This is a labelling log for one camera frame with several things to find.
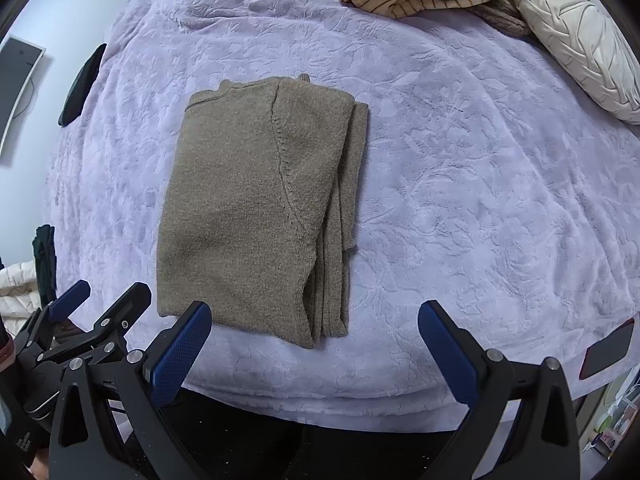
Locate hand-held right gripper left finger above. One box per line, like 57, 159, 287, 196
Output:
49, 301, 213, 480

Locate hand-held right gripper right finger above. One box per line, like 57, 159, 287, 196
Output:
418, 300, 581, 480

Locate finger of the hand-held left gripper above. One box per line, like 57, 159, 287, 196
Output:
20, 280, 92, 349
37, 282, 152, 362

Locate brown knit sweater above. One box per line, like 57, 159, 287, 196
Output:
156, 74, 371, 350

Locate dark green hanging clothes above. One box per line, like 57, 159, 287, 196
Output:
32, 225, 58, 303

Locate cream quilted cloth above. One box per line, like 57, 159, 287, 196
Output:
0, 260, 43, 318

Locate person's black speckled pants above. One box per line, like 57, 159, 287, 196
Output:
115, 390, 461, 480

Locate lavender fleece blanket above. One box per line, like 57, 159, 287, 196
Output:
42, 0, 640, 418

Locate bedside clutter of small boxes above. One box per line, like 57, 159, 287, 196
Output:
585, 360, 640, 461

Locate flat black oval object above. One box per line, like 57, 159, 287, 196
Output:
57, 43, 108, 127

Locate white round pleated cushion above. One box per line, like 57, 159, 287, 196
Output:
497, 0, 640, 125

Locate wall-mounted monitor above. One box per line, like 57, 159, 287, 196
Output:
0, 35, 47, 157

